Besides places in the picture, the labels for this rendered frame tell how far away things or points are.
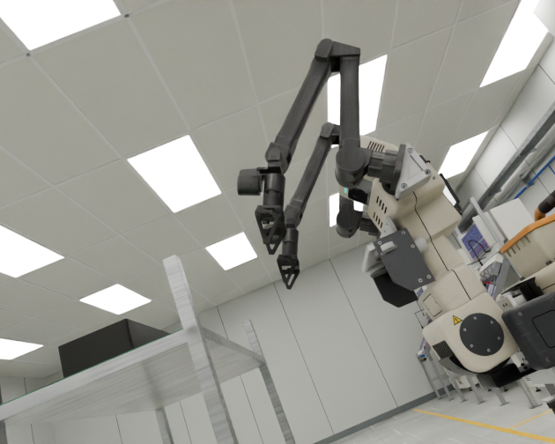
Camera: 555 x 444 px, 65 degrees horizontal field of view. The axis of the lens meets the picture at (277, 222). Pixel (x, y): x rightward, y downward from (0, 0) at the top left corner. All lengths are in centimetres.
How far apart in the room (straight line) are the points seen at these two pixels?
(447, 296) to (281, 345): 735
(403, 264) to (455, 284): 14
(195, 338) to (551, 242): 94
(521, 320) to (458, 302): 15
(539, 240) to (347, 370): 723
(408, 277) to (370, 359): 727
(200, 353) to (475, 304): 71
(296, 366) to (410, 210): 726
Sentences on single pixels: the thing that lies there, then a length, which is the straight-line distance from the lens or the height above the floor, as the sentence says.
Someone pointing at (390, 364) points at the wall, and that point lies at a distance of 846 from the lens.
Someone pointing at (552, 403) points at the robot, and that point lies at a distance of 149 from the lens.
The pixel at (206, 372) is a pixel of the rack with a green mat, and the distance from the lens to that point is 87.
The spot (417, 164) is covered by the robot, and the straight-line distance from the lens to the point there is 119.
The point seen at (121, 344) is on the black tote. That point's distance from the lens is 110.
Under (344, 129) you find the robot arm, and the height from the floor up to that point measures 134.
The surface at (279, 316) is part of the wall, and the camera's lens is 855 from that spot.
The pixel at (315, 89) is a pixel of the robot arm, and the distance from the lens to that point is 132.
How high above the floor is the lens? 74
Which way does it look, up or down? 22 degrees up
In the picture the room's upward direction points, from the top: 23 degrees counter-clockwise
